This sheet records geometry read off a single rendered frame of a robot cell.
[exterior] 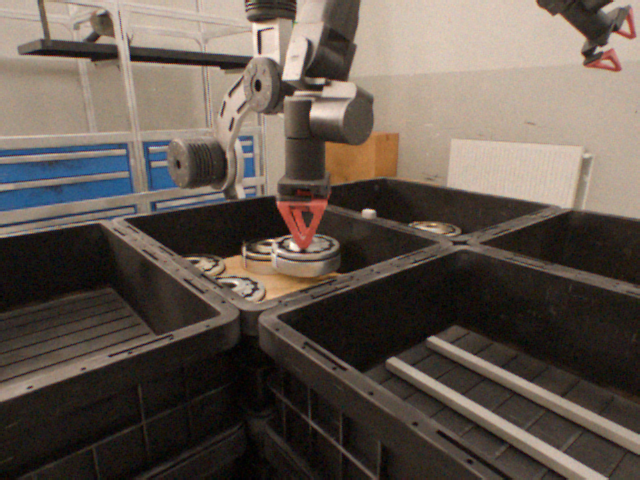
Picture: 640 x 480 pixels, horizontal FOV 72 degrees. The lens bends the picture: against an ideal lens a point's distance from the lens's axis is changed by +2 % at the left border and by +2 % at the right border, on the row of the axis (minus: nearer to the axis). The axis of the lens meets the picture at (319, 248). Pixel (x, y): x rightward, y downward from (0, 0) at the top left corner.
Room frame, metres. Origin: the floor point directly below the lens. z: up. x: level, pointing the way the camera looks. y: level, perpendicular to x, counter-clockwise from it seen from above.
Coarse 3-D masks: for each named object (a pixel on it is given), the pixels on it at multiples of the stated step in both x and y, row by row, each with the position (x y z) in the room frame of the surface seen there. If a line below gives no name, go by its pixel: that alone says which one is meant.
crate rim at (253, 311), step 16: (192, 208) 0.70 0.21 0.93; (208, 208) 0.71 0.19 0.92; (128, 224) 0.59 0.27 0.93; (368, 224) 0.61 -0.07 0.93; (384, 224) 0.59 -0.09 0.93; (144, 240) 0.52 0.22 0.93; (432, 240) 0.52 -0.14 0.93; (448, 240) 0.52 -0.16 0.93; (176, 256) 0.46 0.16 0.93; (400, 256) 0.46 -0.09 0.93; (416, 256) 0.46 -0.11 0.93; (192, 272) 0.41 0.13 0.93; (352, 272) 0.41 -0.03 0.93; (368, 272) 0.41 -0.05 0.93; (208, 288) 0.38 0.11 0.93; (224, 288) 0.37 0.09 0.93; (304, 288) 0.37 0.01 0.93; (320, 288) 0.37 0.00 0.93; (240, 304) 0.34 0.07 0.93; (256, 304) 0.34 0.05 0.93; (272, 304) 0.34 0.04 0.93; (240, 320) 0.33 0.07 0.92; (256, 320) 0.33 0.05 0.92
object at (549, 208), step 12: (360, 180) 0.95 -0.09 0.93; (372, 180) 0.97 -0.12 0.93; (396, 180) 0.96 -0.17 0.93; (456, 192) 0.84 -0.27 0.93; (468, 192) 0.82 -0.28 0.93; (480, 192) 0.82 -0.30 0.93; (528, 204) 0.74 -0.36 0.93; (540, 204) 0.72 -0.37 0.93; (552, 204) 0.72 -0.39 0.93; (528, 216) 0.64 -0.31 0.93; (408, 228) 0.58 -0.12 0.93; (420, 228) 0.57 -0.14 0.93; (492, 228) 0.58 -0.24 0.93; (456, 240) 0.52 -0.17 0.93
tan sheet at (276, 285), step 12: (228, 264) 0.70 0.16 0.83; (240, 264) 0.70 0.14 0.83; (252, 276) 0.64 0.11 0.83; (264, 276) 0.64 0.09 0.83; (276, 276) 0.64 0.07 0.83; (288, 276) 0.64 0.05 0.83; (324, 276) 0.64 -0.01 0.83; (276, 288) 0.60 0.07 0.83; (288, 288) 0.60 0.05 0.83; (300, 288) 0.60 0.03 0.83
